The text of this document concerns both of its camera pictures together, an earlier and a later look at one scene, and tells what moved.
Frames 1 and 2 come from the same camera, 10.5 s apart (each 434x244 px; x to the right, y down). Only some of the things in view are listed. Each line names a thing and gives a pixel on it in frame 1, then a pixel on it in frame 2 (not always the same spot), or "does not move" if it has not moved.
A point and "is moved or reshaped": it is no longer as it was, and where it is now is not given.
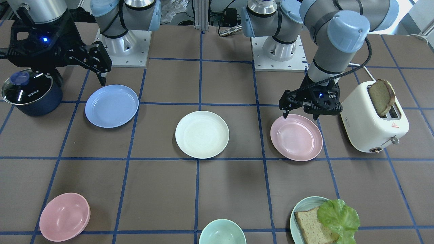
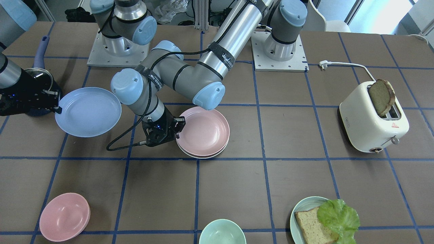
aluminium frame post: x=201 y=15 does not move
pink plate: x=298 y=138 -> x=205 y=132
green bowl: x=222 y=231 does not move
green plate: x=305 y=204 does not move
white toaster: x=365 y=128 does not move
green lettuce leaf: x=341 y=218 does not move
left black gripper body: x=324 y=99 -> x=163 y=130
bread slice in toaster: x=382 y=95 does not move
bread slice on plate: x=315 y=232 does not move
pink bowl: x=64 y=217 does not move
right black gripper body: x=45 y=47 -> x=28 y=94
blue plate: x=112 y=106 is moved or reshaped
